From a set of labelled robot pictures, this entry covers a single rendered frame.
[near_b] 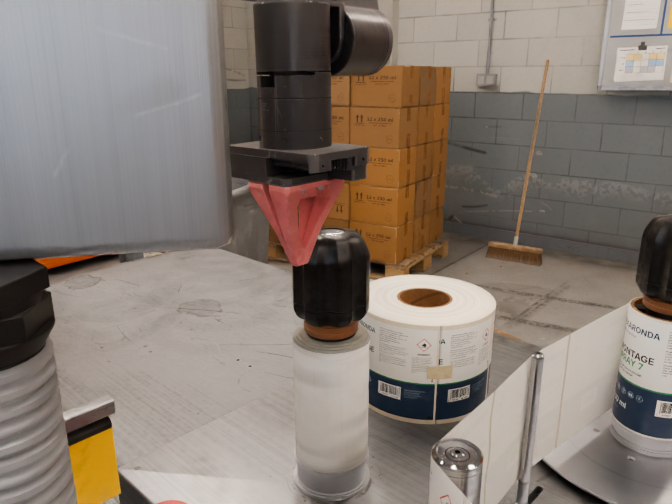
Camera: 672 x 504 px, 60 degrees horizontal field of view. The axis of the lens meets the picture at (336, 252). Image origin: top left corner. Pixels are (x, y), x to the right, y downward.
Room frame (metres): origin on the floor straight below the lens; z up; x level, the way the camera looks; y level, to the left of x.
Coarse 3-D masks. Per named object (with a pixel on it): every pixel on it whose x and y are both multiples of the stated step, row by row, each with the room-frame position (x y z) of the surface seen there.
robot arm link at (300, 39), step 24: (264, 0) 0.46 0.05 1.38; (288, 0) 0.44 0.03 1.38; (312, 0) 0.46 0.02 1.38; (264, 24) 0.44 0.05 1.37; (288, 24) 0.44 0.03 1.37; (312, 24) 0.44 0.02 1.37; (336, 24) 0.48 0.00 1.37; (264, 48) 0.45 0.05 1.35; (288, 48) 0.44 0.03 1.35; (312, 48) 0.44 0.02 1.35; (336, 48) 0.49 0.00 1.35; (264, 72) 0.46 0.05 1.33; (288, 72) 0.45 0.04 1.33
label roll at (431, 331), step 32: (384, 288) 0.82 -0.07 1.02; (416, 288) 0.82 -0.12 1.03; (448, 288) 0.82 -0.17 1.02; (480, 288) 0.82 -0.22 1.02; (384, 320) 0.71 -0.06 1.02; (416, 320) 0.70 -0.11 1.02; (448, 320) 0.70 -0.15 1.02; (480, 320) 0.71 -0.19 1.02; (384, 352) 0.71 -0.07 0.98; (416, 352) 0.69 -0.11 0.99; (448, 352) 0.69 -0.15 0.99; (480, 352) 0.71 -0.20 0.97; (384, 384) 0.71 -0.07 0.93; (416, 384) 0.69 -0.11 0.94; (448, 384) 0.69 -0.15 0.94; (480, 384) 0.72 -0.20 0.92; (416, 416) 0.69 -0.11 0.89; (448, 416) 0.69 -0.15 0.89
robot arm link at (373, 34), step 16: (336, 0) 0.49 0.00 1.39; (352, 0) 0.51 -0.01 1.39; (368, 0) 0.53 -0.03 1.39; (352, 16) 0.49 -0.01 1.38; (368, 16) 0.51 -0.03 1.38; (384, 16) 0.53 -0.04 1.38; (352, 32) 0.48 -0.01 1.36; (368, 32) 0.50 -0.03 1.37; (384, 32) 0.52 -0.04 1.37; (352, 48) 0.48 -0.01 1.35; (368, 48) 0.50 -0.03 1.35; (384, 48) 0.52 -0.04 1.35; (336, 64) 0.49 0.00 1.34; (352, 64) 0.49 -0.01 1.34; (368, 64) 0.51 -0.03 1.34; (384, 64) 0.53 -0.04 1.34
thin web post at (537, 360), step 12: (540, 360) 0.52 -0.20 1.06; (540, 372) 0.52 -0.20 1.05; (540, 384) 0.52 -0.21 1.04; (528, 396) 0.52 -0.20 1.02; (528, 408) 0.52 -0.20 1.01; (528, 420) 0.52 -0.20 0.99; (528, 432) 0.52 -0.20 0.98; (528, 444) 0.52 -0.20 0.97; (528, 456) 0.52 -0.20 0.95; (528, 468) 0.52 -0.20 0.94; (528, 480) 0.52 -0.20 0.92; (528, 492) 0.52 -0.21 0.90
